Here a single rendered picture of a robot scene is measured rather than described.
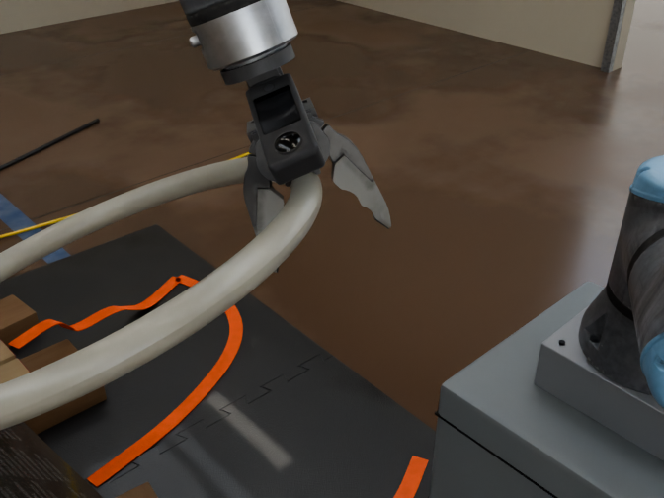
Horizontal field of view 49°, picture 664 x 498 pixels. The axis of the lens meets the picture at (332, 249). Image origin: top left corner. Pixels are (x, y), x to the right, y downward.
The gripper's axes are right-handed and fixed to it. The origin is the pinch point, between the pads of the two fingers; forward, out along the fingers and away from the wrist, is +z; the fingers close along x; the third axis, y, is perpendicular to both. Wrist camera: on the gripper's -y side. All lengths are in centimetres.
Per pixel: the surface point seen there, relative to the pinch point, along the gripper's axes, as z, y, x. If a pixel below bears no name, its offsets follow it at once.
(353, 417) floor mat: 96, 112, 17
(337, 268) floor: 85, 193, 8
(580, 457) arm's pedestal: 40.7, 4.6, -19.1
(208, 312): -6.8, -20.2, 9.3
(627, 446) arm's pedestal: 43, 6, -26
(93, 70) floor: -6, 448, 121
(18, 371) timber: 46, 117, 98
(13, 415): -6.8, -24.4, 23.3
